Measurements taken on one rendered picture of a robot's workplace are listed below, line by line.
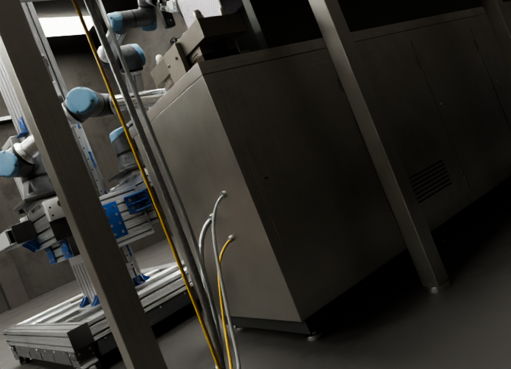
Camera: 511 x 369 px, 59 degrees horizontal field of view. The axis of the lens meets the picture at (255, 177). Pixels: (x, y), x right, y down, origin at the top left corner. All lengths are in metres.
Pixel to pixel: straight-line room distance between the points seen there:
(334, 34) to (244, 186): 0.54
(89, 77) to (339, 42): 9.01
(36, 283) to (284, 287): 7.74
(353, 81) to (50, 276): 7.96
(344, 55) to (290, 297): 0.74
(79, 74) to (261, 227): 9.05
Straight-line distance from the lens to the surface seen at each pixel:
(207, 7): 1.72
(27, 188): 2.32
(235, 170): 1.32
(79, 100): 2.08
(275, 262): 1.33
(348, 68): 1.45
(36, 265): 8.92
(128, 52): 2.48
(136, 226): 2.42
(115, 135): 2.53
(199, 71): 1.35
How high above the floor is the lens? 0.54
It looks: level
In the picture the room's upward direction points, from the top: 22 degrees counter-clockwise
